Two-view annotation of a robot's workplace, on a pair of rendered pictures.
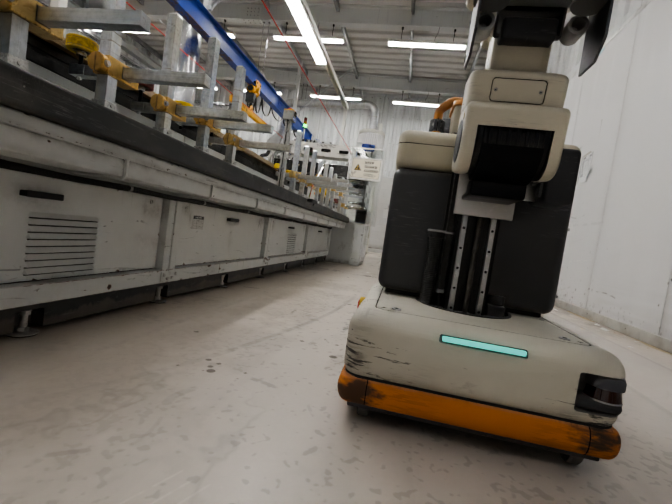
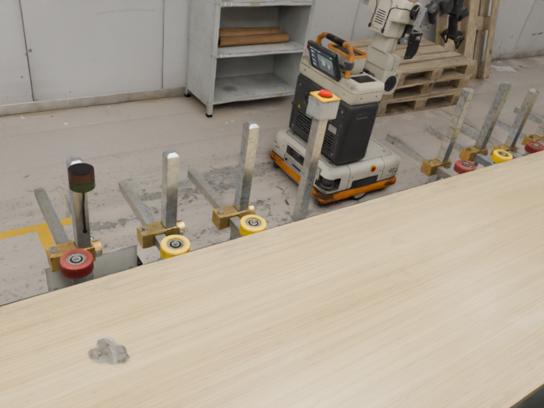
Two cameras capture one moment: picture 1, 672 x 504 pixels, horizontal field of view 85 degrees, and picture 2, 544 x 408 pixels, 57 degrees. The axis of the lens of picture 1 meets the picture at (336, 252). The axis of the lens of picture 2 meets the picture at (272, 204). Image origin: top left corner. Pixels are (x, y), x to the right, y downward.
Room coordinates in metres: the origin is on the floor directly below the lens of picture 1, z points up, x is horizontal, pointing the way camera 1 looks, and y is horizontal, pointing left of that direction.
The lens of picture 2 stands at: (3.70, 1.35, 1.81)
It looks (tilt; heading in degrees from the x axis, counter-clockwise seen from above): 34 degrees down; 221
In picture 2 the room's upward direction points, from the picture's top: 10 degrees clockwise
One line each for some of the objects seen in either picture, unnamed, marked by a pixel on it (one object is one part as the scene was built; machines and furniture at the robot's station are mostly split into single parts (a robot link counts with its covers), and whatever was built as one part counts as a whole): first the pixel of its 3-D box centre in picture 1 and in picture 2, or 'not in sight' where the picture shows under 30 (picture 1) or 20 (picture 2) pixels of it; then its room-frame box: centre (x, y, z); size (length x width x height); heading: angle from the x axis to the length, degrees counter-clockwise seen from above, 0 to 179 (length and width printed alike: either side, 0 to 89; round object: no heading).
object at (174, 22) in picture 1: (167, 85); (512, 136); (1.29, 0.66, 0.87); 0.04 x 0.04 x 0.48; 80
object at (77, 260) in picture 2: not in sight; (78, 274); (3.31, 0.39, 0.85); 0.08 x 0.08 x 0.11
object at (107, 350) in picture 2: not in sight; (108, 350); (3.39, 0.69, 0.91); 0.09 x 0.07 x 0.02; 107
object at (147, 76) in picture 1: (138, 76); (521, 135); (1.07, 0.63, 0.81); 0.43 x 0.03 x 0.04; 80
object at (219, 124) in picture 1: (223, 125); (461, 147); (1.56, 0.54, 0.83); 0.43 x 0.03 x 0.04; 80
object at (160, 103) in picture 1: (169, 108); (504, 150); (1.31, 0.65, 0.80); 0.14 x 0.06 x 0.05; 170
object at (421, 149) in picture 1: (472, 211); (337, 102); (1.22, -0.43, 0.59); 0.55 x 0.34 x 0.83; 80
